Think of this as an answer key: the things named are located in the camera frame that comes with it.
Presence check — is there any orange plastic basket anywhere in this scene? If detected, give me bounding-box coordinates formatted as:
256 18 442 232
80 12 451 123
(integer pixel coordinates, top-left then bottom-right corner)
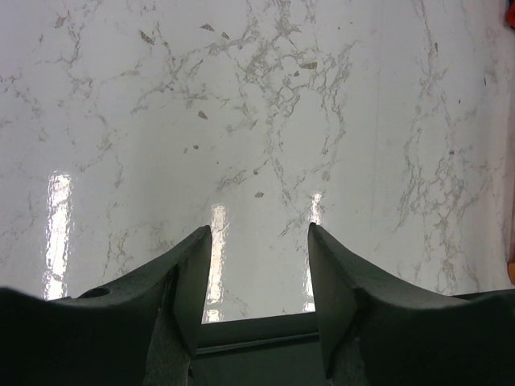
505 0 514 284

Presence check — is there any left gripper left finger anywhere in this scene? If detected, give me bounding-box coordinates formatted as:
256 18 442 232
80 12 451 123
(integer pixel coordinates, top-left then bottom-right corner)
1 226 212 385

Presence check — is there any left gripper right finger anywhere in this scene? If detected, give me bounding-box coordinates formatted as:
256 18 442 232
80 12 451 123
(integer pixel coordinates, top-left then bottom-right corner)
308 224 514 385

